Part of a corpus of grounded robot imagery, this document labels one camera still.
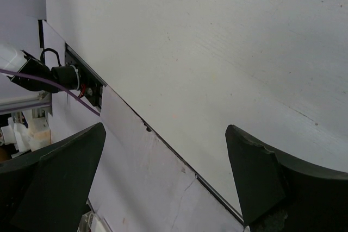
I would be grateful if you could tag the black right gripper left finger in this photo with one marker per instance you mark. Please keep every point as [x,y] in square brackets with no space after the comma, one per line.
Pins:
[48,189]

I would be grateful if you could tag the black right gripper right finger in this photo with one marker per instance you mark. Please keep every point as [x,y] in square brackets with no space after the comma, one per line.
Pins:
[280,192]

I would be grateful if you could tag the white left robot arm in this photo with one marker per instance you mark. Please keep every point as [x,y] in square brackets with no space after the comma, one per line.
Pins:
[12,59]

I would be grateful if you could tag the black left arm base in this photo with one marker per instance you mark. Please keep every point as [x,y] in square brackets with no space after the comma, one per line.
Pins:
[56,77]

